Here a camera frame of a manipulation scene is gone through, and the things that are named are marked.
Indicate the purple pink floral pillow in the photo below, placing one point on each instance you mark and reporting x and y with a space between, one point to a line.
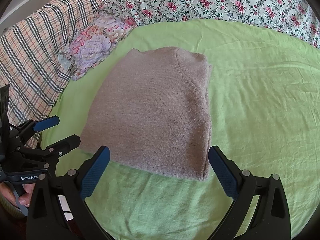
93 44

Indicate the beige knit sweater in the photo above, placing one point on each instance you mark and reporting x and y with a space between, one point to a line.
152 112

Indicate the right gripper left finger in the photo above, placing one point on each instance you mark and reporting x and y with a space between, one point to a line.
58 209

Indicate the rose floral white quilt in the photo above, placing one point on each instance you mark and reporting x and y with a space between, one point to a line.
292 17

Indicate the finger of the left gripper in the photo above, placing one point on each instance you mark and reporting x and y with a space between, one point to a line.
60 148
27 129

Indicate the plaid checkered blanket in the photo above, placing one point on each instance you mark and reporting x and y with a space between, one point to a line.
29 56

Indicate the light green bed sheet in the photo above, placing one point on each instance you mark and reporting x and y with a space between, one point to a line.
264 104

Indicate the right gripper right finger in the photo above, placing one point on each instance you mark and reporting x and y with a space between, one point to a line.
271 218

